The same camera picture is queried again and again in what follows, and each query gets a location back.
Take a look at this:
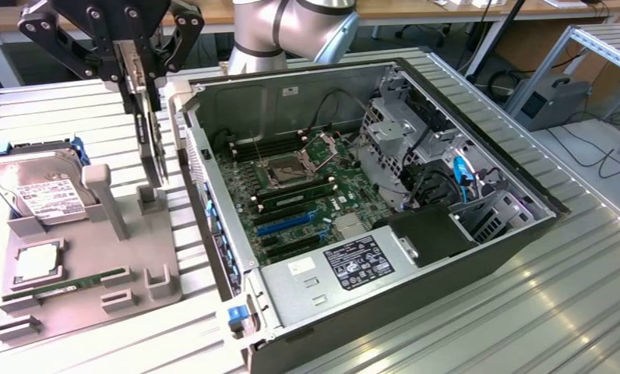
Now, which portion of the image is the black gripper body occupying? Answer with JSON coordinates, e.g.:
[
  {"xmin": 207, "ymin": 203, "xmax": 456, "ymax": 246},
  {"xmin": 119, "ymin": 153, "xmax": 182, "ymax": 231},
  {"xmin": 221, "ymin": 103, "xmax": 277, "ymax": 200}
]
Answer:
[{"xmin": 53, "ymin": 0, "xmax": 171, "ymax": 40}]

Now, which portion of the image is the aluminium frame rack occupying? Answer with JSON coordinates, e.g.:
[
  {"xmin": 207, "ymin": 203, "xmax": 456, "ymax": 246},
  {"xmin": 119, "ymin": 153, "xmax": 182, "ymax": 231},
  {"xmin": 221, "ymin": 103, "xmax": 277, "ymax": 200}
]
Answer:
[{"xmin": 517, "ymin": 21, "xmax": 620, "ymax": 122}]

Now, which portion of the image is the silver power supply unit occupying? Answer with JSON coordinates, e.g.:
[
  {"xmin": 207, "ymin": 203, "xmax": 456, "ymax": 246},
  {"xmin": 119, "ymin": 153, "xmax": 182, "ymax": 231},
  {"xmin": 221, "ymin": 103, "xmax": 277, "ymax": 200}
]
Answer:
[{"xmin": 248, "ymin": 225, "xmax": 421, "ymax": 328}]

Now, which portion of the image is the silver drive cage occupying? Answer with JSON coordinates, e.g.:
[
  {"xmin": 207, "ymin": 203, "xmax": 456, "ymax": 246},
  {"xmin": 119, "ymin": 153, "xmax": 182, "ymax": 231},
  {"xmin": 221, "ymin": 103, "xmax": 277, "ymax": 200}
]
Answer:
[{"xmin": 360, "ymin": 97, "xmax": 449, "ymax": 207}]

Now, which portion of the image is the black coiled cable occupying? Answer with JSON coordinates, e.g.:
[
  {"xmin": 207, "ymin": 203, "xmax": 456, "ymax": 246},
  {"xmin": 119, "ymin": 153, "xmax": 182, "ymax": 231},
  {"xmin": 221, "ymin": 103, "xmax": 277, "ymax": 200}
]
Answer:
[{"xmin": 487, "ymin": 69, "xmax": 523, "ymax": 98}]

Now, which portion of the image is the green RAM stick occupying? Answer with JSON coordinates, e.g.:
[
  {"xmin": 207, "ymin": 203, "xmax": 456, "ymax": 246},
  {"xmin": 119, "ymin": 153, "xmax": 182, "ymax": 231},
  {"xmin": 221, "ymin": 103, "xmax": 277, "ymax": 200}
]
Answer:
[
  {"xmin": 261, "ymin": 182, "xmax": 337, "ymax": 207},
  {"xmin": 2, "ymin": 268, "xmax": 127, "ymax": 303}
]

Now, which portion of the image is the grey machine with handle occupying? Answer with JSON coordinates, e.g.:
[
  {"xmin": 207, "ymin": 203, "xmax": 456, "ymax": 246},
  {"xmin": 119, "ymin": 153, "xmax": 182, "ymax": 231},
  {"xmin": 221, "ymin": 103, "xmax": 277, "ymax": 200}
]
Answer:
[{"xmin": 505, "ymin": 76, "xmax": 595, "ymax": 132}]

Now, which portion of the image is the wooden desk white frame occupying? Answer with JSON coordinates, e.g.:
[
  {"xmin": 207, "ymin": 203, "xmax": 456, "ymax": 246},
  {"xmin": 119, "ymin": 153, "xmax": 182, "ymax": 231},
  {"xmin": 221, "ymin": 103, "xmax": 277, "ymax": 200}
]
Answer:
[{"xmin": 0, "ymin": 0, "xmax": 620, "ymax": 89}]

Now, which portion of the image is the green motherboard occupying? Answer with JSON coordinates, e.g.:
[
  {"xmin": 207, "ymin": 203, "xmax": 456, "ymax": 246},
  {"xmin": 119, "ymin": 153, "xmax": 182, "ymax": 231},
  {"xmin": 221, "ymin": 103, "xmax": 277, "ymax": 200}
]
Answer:
[{"xmin": 214, "ymin": 130, "xmax": 397, "ymax": 266}]

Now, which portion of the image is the blue expansion slot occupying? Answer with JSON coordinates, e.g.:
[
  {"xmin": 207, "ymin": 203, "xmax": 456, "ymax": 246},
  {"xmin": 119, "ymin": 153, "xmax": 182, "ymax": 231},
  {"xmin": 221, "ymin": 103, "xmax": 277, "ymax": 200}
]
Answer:
[{"xmin": 257, "ymin": 215, "xmax": 313, "ymax": 237}]

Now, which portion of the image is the black looped wire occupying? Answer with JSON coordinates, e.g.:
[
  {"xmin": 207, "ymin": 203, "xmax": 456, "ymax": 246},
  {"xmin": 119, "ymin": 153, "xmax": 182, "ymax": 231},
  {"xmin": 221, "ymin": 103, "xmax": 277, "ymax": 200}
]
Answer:
[{"xmin": 308, "ymin": 89, "xmax": 366, "ymax": 129}]

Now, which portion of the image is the silver chipset heatsink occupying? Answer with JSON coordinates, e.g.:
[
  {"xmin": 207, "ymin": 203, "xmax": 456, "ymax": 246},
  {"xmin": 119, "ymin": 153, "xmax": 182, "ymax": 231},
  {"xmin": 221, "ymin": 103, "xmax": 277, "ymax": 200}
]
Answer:
[{"xmin": 333, "ymin": 216, "xmax": 372, "ymax": 238}]

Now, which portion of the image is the black office chair base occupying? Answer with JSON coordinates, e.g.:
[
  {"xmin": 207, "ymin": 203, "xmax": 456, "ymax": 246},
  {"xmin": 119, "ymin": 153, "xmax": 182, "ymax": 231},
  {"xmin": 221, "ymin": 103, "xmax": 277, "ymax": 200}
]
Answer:
[{"xmin": 374, "ymin": 22, "xmax": 453, "ymax": 48}]

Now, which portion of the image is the black power wire bundle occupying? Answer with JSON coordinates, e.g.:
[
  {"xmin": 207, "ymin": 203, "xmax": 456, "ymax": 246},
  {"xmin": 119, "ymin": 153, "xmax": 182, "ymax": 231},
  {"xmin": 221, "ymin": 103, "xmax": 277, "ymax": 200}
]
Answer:
[{"xmin": 398, "ymin": 128, "xmax": 460, "ymax": 210}]

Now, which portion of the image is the blue wire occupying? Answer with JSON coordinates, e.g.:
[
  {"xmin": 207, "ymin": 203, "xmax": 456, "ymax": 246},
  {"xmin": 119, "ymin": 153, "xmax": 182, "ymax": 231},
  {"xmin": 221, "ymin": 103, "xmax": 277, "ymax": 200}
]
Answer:
[{"xmin": 453, "ymin": 155, "xmax": 472, "ymax": 203}]

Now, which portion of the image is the black graphics card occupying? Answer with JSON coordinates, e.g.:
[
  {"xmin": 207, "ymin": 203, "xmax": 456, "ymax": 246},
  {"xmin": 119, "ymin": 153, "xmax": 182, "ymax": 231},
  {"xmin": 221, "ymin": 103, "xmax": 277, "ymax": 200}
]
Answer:
[{"xmin": 115, "ymin": 38, "xmax": 170, "ymax": 190}]

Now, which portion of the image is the metal socket cover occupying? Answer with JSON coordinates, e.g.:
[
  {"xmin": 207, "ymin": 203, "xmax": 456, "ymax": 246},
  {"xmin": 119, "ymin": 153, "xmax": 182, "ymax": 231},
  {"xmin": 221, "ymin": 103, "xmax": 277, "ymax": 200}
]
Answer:
[{"xmin": 298, "ymin": 132, "xmax": 342, "ymax": 172}]

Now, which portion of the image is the grey parts rack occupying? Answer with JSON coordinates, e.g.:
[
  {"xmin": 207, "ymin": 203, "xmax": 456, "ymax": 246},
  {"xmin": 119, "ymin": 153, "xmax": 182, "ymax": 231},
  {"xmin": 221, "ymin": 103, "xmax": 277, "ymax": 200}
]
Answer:
[{"xmin": 0, "ymin": 163, "xmax": 186, "ymax": 354}]

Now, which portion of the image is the silver hard disk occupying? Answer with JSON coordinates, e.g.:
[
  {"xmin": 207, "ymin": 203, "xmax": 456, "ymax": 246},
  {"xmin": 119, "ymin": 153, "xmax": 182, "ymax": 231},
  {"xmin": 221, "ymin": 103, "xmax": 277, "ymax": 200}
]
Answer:
[{"xmin": 0, "ymin": 150, "xmax": 91, "ymax": 227}]

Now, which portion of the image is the CPU socket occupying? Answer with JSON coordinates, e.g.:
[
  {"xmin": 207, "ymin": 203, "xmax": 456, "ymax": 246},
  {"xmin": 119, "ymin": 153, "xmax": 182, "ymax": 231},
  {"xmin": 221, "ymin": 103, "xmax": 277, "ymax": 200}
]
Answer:
[{"xmin": 257, "ymin": 155, "xmax": 317, "ymax": 188}]

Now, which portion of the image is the black open PC case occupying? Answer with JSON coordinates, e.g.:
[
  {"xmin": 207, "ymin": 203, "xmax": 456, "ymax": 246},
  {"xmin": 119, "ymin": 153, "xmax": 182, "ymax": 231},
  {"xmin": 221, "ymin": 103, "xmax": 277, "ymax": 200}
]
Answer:
[{"xmin": 162, "ymin": 56, "xmax": 572, "ymax": 374}]

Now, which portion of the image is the silver CPU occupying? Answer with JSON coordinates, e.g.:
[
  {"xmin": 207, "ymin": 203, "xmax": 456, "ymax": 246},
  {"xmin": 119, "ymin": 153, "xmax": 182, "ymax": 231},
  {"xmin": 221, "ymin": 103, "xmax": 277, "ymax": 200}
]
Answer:
[{"xmin": 13, "ymin": 245, "xmax": 65, "ymax": 284}]

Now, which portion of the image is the black expansion slot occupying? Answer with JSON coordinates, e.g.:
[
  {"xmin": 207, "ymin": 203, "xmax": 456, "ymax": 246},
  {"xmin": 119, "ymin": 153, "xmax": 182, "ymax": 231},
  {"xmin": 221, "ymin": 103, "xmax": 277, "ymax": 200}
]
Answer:
[
  {"xmin": 261, "ymin": 231, "xmax": 321, "ymax": 250},
  {"xmin": 252, "ymin": 208, "xmax": 309, "ymax": 228},
  {"xmin": 265, "ymin": 240, "xmax": 326, "ymax": 261}
]

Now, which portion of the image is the silver disk bay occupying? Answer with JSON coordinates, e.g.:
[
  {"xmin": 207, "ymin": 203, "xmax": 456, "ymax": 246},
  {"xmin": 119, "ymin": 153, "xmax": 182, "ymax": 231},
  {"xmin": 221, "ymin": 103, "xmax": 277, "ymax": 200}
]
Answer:
[{"xmin": 453, "ymin": 190, "xmax": 533, "ymax": 245}]

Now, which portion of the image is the black cable on side table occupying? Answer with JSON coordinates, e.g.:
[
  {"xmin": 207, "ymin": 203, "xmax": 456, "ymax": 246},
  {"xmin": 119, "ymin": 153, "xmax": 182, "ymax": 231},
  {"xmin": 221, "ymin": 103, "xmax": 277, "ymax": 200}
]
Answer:
[{"xmin": 543, "ymin": 126, "xmax": 620, "ymax": 182}]

